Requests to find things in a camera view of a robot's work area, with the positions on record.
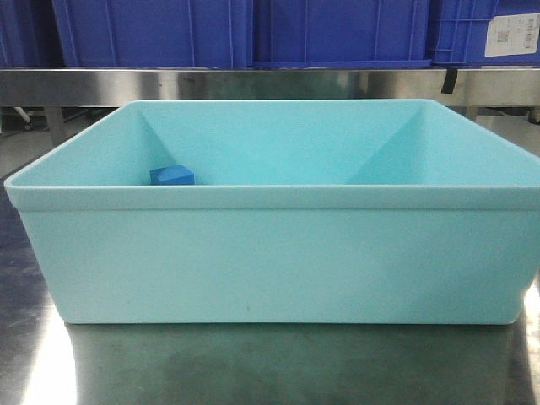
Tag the blue crate left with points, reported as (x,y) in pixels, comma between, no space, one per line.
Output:
(126,34)

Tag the light cyan plastic tub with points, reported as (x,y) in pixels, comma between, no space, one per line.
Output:
(329,211)

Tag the blue crate with label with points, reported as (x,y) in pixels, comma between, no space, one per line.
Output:
(457,31)

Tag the black tape strip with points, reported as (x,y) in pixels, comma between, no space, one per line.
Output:
(449,83)

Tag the small blue cube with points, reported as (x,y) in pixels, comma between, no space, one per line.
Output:
(173,175)

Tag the white paper label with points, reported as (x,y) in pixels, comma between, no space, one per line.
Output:
(512,35)

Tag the blue crate centre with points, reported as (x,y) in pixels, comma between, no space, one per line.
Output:
(340,34)

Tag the steel shelf front rail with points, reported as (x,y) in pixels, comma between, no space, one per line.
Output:
(63,87)

